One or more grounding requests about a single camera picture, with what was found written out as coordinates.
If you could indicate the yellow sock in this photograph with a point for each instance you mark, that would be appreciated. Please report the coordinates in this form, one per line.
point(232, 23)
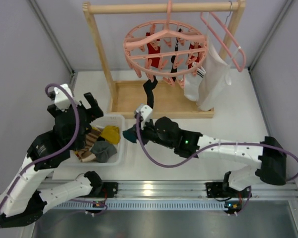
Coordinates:
point(111, 134)

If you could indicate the black striped sock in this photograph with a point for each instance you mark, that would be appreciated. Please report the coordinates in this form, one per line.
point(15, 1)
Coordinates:
point(173, 70)

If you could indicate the white cloth garment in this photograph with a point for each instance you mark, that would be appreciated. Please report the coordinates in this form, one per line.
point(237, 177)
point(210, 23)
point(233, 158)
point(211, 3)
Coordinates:
point(215, 80)

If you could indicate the dark teal sock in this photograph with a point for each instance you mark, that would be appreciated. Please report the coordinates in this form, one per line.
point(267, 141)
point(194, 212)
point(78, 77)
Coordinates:
point(131, 134)

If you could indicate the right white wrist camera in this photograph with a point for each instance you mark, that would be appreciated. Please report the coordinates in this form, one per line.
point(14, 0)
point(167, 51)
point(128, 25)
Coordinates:
point(145, 112)

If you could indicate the grey sock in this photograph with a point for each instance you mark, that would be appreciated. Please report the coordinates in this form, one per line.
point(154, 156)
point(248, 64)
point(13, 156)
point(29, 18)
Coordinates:
point(103, 151)

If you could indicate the white slotted cable duct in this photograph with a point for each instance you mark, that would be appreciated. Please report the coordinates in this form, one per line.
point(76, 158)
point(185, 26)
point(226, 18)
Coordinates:
point(177, 205)

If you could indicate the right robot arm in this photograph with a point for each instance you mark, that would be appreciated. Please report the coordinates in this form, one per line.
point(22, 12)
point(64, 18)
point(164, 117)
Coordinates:
point(264, 161)

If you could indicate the pink round clip hanger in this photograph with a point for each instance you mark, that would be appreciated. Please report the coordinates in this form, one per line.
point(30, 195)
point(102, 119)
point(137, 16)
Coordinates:
point(167, 30)

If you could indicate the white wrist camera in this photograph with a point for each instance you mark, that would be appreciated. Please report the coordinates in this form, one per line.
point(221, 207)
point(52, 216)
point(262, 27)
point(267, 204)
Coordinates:
point(63, 97)
point(145, 112)

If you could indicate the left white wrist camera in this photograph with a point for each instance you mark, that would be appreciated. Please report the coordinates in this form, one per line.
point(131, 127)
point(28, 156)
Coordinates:
point(63, 97)

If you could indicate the brown striped sock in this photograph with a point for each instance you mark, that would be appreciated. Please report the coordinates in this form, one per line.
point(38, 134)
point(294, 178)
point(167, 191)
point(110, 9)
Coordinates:
point(85, 155)

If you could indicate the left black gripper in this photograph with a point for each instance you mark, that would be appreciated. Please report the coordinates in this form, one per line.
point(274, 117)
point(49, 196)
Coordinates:
point(73, 107)

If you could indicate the white sock with stripes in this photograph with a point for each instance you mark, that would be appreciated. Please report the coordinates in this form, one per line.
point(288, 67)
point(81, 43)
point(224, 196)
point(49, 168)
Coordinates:
point(191, 84)

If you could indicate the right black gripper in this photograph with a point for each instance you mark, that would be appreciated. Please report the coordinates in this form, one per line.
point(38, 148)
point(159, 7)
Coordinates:
point(142, 132)

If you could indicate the wooden clothes rack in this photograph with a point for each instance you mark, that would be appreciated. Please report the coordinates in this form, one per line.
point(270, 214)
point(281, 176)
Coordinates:
point(217, 20)

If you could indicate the right red sock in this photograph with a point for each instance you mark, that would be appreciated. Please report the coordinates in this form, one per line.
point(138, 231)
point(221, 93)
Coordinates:
point(195, 56)

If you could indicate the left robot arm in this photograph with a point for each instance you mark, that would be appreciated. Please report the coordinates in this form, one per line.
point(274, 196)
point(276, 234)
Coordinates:
point(22, 203)

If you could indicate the white plastic basket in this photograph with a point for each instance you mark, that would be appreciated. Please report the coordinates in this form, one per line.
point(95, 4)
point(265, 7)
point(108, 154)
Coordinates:
point(108, 119)

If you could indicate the red sock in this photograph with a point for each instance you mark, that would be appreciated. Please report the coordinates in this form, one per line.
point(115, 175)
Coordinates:
point(154, 48)
point(195, 56)

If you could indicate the aluminium mounting rail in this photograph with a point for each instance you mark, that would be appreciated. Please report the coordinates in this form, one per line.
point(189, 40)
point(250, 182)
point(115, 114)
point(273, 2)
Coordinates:
point(190, 189)

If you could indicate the left red sock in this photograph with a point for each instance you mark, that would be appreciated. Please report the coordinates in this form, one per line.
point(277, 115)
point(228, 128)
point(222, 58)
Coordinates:
point(154, 48)

